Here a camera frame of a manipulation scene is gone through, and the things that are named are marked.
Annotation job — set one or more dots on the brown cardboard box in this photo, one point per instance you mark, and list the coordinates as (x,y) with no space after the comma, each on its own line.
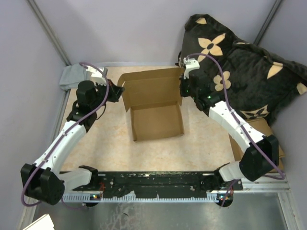
(153,99)

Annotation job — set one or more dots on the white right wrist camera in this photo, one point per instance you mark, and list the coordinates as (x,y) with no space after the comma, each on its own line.
(189,64)

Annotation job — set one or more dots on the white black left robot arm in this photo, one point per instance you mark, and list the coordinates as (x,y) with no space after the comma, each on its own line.
(42,180)

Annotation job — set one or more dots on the black flower pattern cushion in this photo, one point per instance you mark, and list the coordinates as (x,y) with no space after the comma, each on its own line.
(258,83)

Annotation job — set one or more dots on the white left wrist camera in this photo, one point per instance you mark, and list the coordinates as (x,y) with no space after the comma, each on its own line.
(96,76)

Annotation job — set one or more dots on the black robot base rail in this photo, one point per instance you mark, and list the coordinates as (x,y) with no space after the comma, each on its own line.
(159,186)

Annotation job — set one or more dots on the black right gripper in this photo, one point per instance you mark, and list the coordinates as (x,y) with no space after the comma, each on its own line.
(183,82)

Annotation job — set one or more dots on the grey folded cloth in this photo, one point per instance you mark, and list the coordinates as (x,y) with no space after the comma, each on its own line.
(72,76)

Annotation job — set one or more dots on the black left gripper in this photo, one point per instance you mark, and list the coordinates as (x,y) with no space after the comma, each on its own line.
(115,91)

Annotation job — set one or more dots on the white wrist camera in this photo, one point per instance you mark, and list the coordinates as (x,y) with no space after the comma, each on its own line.
(189,64)
(96,76)

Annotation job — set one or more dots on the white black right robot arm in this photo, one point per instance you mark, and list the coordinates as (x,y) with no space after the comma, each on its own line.
(260,152)

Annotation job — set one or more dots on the white board corner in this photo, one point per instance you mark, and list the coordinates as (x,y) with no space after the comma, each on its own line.
(43,223)

